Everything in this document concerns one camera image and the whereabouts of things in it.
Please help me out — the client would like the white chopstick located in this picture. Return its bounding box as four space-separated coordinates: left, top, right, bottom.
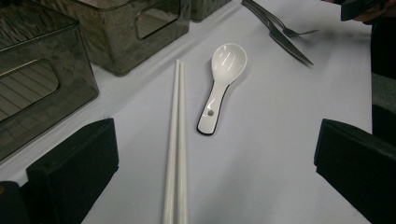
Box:
162 59 182 224
177 62 189 224

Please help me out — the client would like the smoky transparent plastic bin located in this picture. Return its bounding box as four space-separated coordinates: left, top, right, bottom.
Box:
190 0 233 22
34 0 191 77
0 0 100 163

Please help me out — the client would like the metal knife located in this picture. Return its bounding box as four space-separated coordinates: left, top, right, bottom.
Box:
241 0 315 67

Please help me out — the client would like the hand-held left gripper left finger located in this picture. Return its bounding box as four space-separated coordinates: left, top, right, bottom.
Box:
26 117 120 224

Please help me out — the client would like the white ceramic spoon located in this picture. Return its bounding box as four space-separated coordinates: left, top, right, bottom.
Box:
195 42 248 136

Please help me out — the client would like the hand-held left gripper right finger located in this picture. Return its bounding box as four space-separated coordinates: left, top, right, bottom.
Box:
313 118 396 224

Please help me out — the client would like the metal fork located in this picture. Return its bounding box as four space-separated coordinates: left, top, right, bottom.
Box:
251 0 320 37

